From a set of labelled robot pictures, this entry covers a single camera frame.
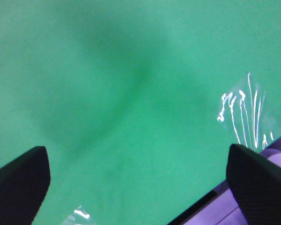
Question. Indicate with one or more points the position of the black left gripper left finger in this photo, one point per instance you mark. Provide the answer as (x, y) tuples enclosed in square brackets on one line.
[(24, 183)]

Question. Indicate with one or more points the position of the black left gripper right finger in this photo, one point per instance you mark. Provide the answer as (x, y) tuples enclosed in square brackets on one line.
[(255, 183)]

